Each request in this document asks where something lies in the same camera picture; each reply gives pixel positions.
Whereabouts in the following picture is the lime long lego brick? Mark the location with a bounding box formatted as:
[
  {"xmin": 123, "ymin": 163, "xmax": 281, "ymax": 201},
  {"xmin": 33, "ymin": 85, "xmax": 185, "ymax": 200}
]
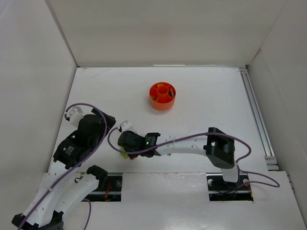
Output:
[{"xmin": 120, "ymin": 148, "xmax": 129, "ymax": 159}]

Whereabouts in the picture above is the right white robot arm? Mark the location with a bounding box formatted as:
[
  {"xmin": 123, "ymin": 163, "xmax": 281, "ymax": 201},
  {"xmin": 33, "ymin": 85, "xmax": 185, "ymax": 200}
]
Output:
[{"xmin": 118, "ymin": 127, "xmax": 239, "ymax": 183}]

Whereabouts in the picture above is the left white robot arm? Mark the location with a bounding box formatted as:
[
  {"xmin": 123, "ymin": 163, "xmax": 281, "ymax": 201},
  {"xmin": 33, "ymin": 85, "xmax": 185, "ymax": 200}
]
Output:
[{"xmin": 12, "ymin": 104, "xmax": 116, "ymax": 230}]

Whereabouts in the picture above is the orange round divided container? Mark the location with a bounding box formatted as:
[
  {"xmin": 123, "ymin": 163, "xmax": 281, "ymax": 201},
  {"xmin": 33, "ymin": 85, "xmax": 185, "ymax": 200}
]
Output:
[{"xmin": 149, "ymin": 82, "xmax": 176, "ymax": 111}]

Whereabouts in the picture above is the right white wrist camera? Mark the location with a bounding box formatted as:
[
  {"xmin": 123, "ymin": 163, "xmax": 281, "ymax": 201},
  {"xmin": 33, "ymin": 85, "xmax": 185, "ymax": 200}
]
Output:
[{"xmin": 118, "ymin": 120, "xmax": 134, "ymax": 133}]

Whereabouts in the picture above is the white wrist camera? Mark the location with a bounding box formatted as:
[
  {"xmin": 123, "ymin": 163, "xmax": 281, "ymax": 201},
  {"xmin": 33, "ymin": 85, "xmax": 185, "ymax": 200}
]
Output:
[
  {"xmin": 64, "ymin": 106, "xmax": 84, "ymax": 128},
  {"xmin": 118, "ymin": 120, "xmax": 134, "ymax": 133}
]

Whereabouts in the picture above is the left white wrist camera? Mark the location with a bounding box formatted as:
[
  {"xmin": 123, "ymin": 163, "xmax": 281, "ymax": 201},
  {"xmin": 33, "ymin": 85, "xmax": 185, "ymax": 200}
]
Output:
[{"xmin": 64, "ymin": 106, "xmax": 84, "ymax": 128}]

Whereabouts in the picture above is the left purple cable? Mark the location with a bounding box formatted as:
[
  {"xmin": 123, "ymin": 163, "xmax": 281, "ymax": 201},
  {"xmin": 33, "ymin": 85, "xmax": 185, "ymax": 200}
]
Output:
[{"xmin": 18, "ymin": 103, "xmax": 111, "ymax": 230}]

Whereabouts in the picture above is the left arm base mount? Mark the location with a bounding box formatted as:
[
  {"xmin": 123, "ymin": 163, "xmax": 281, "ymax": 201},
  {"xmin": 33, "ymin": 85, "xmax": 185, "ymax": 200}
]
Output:
[{"xmin": 74, "ymin": 165, "xmax": 122, "ymax": 202}]

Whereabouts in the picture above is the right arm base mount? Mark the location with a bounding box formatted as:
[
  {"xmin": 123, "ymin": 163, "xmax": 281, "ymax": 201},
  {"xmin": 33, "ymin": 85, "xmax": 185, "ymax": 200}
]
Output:
[{"xmin": 206, "ymin": 173, "xmax": 254, "ymax": 201}]

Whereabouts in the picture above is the aluminium rail right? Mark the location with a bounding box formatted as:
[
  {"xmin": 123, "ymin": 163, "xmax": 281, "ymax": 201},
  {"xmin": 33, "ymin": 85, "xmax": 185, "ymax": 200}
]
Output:
[{"xmin": 239, "ymin": 67, "xmax": 280, "ymax": 171}]

